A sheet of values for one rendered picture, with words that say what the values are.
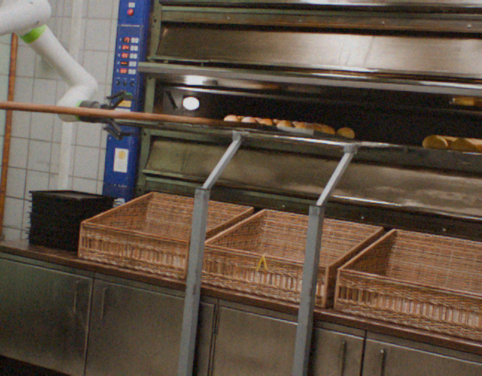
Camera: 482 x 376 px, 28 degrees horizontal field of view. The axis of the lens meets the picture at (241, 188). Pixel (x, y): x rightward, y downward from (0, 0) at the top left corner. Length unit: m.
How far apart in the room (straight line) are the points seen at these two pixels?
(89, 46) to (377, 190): 1.64
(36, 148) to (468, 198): 2.21
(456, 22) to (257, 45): 0.88
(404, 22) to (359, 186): 0.67
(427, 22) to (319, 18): 0.47
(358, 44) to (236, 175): 0.77
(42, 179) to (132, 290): 1.21
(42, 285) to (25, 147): 1.02
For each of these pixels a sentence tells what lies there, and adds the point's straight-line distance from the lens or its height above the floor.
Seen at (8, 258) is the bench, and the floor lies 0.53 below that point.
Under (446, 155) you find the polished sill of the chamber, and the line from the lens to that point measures 3.79.
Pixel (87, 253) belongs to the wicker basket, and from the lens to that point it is 4.06.
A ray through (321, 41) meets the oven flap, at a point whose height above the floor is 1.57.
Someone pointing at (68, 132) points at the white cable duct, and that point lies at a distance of 4.75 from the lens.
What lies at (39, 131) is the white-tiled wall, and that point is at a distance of 4.90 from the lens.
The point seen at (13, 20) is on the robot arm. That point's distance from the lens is 3.75.
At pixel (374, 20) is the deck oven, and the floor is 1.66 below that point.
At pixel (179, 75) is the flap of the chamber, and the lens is 4.23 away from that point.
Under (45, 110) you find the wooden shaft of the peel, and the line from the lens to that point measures 3.45.
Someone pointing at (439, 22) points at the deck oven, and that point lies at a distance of 3.85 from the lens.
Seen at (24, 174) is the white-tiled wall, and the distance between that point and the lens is 4.96.
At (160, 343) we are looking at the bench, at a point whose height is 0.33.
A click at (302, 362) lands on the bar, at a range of 3.41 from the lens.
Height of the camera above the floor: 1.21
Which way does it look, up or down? 4 degrees down
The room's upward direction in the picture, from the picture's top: 6 degrees clockwise
